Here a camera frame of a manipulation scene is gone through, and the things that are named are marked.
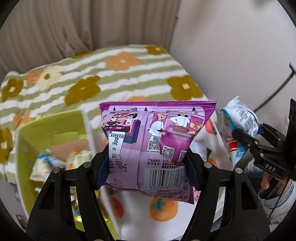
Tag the purple snack bag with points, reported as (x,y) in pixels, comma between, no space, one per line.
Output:
(147,142)

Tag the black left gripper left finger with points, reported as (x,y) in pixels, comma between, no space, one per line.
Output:
(52,216)

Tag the grey sleeve forearm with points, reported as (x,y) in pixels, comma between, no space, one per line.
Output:
(282,208)

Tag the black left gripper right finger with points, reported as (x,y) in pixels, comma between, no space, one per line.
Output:
(243,217)

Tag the green striped floral blanket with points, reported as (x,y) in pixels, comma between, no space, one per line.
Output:
(132,72)

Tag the green cardboard box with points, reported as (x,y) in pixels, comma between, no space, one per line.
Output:
(63,140)

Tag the beige curtain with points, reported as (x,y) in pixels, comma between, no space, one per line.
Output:
(36,33)

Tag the blue white snack bag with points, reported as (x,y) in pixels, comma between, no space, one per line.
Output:
(236,115)

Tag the person's right hand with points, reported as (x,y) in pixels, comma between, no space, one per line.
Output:
(267,179)

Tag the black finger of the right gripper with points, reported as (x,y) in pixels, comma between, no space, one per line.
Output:
(248,138)

